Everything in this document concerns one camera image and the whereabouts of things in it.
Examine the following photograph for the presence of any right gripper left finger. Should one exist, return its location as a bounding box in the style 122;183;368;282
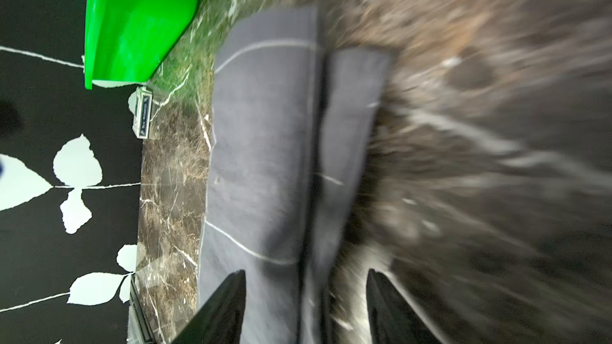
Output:
172;270;246;344

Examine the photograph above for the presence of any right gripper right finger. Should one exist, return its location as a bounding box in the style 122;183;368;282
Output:
366;269;441;344

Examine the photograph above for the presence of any dark grey grid pillowcase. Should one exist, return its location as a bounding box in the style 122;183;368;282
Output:
197;6;395;343

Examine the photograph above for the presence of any small white thermometer display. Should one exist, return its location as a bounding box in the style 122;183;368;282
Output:
128;86;153;140

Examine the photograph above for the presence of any green plastic basket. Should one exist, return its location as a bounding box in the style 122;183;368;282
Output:
84;0;199;90

